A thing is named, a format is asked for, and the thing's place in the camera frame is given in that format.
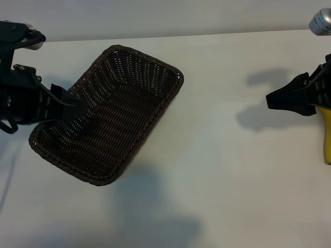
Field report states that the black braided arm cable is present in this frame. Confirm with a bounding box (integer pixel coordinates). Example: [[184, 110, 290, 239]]
[[0, 31, 47, 56]]

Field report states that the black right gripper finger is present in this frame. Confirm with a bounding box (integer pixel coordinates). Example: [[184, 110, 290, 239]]
[[267, 102, 318, 116], [266, 73, 310, 104]]

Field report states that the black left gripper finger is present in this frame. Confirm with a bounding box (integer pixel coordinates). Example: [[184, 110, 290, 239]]
[[50, 83, 89, 112], [55, 108, 89, 122]]

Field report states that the dark brown woven wicker basket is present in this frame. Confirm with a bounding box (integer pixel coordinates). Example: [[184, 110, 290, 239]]
[[28, 44, 185, 187]]

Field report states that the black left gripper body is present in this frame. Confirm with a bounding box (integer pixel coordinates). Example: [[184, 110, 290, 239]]
[[0, 64, 64, 128]]

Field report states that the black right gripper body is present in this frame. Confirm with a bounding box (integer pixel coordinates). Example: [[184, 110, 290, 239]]
[[304, 53, 331, 111]]

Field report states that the yellow banana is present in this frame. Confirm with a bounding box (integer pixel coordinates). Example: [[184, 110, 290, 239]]
[[316, 105, 331, 166]]

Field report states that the thin black looped cable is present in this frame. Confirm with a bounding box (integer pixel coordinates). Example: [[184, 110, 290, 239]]
[[0, 119, 19, 135]]

